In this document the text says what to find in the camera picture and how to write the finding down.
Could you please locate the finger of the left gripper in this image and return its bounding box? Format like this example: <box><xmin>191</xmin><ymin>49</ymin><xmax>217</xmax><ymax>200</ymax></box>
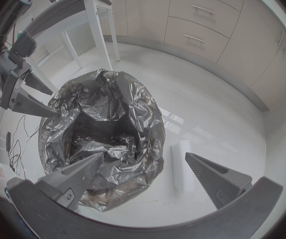
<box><xmin>22</xmin><ymin>71</ymin><xmax>54</xmax><ymax>96</ymax></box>
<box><xmin>11</xmin><ymin>92</ymin><xmax>60</xmax><ymax>118</ymax></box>

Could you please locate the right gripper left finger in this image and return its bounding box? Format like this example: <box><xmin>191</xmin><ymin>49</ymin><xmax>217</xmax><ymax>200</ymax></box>
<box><xmin>37</xmin><ymin>152</ymin><xmax>105</xmax><ymax>211</ymax></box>

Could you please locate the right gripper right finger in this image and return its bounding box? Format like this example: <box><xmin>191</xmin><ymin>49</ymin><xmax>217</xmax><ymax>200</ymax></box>
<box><xmin>185</xmin><ymin>152</ymin><xmax>253</xmax><ymax>211</ymax></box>

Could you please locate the black plastic bag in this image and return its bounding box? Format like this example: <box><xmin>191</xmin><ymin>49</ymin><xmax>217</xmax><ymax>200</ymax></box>
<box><xmin>38</xmin><ymin>69</ymin><xmax>165</xmax><ymax>212</ymax></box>

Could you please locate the beige low cabinet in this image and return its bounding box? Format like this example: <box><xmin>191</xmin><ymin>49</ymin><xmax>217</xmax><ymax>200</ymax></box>
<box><xmin>101</xmin><ymin>0</ymin><xmax>286</xmax><ymax>111</ymax></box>

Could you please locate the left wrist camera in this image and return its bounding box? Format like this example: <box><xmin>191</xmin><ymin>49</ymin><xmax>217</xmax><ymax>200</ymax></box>
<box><xmin>14</xmin><ymin>30</ymin><xmax>37</xmax><ymax>58</ymax></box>

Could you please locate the black cable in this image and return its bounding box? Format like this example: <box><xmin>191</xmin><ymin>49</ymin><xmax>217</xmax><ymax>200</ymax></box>
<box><xmin>9</xmin><ymin>115</ymin><xmax>41</xmax><ymax>174</ymax></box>

